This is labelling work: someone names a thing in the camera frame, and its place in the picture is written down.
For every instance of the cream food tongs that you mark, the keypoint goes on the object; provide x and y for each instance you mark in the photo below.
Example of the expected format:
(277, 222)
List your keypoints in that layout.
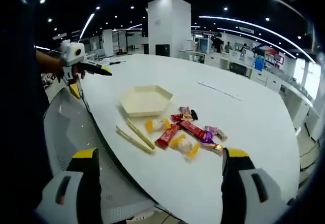
(138, 137)

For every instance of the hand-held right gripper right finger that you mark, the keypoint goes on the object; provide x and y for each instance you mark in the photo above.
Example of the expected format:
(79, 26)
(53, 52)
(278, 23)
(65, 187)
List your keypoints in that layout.
(243, 198)

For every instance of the white square pillar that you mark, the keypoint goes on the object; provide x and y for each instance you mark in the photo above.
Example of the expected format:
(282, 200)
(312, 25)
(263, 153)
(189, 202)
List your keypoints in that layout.
(168, 23)

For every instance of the cream hexagonal container tray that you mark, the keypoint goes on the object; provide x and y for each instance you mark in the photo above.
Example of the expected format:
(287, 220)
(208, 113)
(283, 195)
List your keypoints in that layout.
(144, 102)

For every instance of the long red snack bar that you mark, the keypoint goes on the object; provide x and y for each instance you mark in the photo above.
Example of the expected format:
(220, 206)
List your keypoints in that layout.
(168, 136)
(193, 129)

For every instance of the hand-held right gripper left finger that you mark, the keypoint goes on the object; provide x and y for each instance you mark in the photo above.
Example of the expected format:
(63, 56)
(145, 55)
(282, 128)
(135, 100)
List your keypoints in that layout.
(63, 198)

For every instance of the small red snack packet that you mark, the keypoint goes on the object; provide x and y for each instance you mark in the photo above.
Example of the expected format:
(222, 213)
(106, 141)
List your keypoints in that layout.
(180, 117)

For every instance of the gold wrapped candy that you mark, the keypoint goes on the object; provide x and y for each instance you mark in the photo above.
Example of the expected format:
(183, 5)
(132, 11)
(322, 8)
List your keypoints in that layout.
(218, 149)

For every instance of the brown wrapped candy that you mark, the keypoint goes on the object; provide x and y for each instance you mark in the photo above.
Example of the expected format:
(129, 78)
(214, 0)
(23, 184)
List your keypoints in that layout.
(221, 135)

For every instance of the white framed display box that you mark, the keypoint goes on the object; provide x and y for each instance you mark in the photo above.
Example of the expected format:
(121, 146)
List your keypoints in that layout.
(203, 45)

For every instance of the person's left hand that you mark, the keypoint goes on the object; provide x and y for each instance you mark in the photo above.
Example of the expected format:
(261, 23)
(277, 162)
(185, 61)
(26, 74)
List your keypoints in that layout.
(78, 70)

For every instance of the black pen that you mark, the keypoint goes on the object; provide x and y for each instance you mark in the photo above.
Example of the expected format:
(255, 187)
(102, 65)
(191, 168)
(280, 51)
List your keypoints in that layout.
(117, 62)

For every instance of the purple snack packet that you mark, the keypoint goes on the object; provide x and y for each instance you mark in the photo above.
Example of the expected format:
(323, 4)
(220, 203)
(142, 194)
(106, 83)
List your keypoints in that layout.
(208, 137)

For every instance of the blue container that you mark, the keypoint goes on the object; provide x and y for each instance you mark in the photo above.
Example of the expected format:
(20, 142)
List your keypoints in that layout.
(259, 63)

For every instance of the black box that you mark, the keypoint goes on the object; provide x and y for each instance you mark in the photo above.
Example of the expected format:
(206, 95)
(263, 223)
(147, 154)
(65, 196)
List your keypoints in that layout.
(162, 50)

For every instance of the small black wrapped snack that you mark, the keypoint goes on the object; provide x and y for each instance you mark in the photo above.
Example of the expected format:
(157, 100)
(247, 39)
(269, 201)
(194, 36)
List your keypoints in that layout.
(194, 114)

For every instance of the small purple candy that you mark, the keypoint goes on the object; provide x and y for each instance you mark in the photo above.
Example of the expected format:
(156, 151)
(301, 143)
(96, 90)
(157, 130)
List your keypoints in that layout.
(211, 128)

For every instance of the yellow wrapped round candy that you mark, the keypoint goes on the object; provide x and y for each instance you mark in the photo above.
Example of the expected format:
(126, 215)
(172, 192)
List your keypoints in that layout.
(157, 125)
(184, 145)

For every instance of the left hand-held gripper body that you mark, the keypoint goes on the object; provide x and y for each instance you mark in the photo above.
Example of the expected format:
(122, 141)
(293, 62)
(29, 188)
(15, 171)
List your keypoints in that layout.
(71, 51)

